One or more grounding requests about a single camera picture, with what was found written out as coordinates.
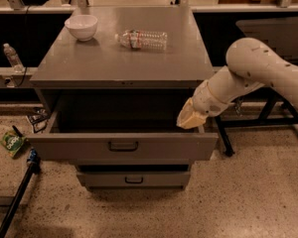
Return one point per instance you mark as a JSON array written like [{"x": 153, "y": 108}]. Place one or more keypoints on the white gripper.
[{"x": 206, "y": 101}]

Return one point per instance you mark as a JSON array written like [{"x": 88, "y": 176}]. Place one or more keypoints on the grey top drawer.
[{"x": 54, "y": 145}]

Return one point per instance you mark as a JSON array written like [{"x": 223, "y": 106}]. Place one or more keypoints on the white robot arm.
[{"x": 250, "y": 64}]

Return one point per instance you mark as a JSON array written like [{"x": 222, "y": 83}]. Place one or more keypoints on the grey metal drawer cabinet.
[{"x": 99, "y": 86}]

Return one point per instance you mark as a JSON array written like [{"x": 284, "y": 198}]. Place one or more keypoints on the grey bottom drawer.
[{"x": 160, "y": 179}]

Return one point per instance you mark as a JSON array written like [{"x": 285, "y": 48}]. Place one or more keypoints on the clear plastic bottle lying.
[{"x": 142, "y": 40}]

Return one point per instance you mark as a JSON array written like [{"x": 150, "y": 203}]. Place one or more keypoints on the grey chair seat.
[{"x": 281, "y": 34}]

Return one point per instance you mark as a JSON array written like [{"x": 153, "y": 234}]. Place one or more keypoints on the white ceramic bowl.
[{"x": 82, "y": 27}]

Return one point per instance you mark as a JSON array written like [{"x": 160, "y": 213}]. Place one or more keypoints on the dark snack packet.
[{"x": 38, "y": 119}]

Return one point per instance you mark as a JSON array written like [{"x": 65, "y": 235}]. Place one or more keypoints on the black pole with blue can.
[{"x": 33, "y": 162}]

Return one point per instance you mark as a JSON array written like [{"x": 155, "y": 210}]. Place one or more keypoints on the green snack bag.
[{"x": 12, "y": 142}]

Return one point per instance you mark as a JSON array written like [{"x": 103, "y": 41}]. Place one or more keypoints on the clear plastic bottle standing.
[{"x": 13, "y": 58}]

